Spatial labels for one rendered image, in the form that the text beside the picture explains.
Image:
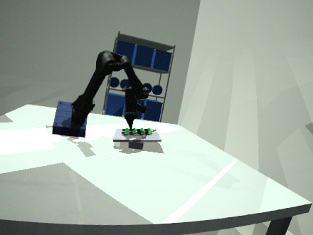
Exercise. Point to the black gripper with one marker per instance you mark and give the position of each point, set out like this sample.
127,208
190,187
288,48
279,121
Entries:
130,114

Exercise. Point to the grey switch panel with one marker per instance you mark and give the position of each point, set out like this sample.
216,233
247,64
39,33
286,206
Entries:
136,137

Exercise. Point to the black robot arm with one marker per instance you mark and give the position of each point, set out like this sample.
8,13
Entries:
105,64

